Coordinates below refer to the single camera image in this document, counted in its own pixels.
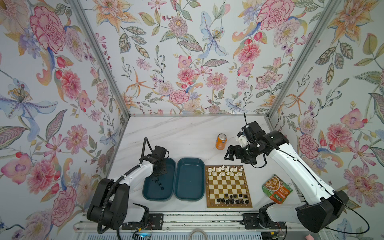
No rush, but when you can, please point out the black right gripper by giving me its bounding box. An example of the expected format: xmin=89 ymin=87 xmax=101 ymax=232
xmin=223 ymin=143 xmax=258 ymax=165

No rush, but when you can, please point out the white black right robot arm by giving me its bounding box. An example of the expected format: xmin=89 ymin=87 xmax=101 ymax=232
xmin=225 ymin=122 xmax=349 ymax=233

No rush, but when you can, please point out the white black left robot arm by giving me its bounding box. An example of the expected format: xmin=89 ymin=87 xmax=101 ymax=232
xmin=87 ymin=146 xmax=169 ymax=234

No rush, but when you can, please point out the wooden chess board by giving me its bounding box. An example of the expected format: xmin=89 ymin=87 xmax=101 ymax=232
xmin=205 ymin=165 xmax=253 ymax=209

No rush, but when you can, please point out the orange soda can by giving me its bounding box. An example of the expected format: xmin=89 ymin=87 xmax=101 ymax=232
xmin=216 ymin=133 xmax=227 ymax=150

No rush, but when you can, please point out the left teal plastic tray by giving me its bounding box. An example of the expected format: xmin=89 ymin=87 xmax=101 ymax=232
xmin=142 ymin=159 xmax=176 ymax=202

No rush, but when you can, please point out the teal plastic tray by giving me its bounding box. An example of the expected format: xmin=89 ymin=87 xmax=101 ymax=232
xmin=142 ymin=159 xmax=176 ymax=202
xmin=174 ymin=158 xmax=205 ymax=201

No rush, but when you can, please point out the right teal plastic tray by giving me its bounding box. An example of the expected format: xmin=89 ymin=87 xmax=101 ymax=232
xmin=174 ymin=158 xmax=205 ymax=201

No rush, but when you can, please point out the green snack packet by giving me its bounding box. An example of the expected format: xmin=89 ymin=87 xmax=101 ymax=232
xmin=262 ymin=174 xmax=293 ymax=205

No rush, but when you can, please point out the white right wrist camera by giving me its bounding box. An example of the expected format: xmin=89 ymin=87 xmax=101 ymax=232
xmin=237 ymin=135 xmax=249 ymax=148

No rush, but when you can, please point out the aluminium mounting rail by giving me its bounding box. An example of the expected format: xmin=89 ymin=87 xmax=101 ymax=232
xmin=73 ymin=211 xmax=331 ymax=233

